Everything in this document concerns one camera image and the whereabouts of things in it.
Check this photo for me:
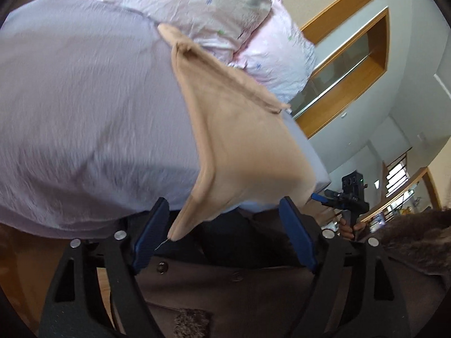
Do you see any person's right hand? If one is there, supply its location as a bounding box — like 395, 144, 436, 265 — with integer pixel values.
339, 217, 366, 241

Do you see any pink floral pillow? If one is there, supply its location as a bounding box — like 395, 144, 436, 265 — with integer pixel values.
230, 0, 317, 103

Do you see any wooden framed wall niche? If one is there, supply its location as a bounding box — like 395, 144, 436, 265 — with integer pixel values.
294, 0, 390, 138

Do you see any tan fleece garment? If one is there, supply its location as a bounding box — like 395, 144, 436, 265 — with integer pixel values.
158, 24, 317, 241

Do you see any lavender bed sheet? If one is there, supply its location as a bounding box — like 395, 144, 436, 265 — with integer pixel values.
1, 0, 330, 239

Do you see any wooden storage shelf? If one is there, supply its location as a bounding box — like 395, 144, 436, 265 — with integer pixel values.
359, 166, 442, 223

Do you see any white tree-print pillow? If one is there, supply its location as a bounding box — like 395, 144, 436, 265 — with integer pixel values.
97, 0, 271, 64

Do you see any bright window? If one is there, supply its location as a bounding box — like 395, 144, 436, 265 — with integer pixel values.
385, 154, 410, 197

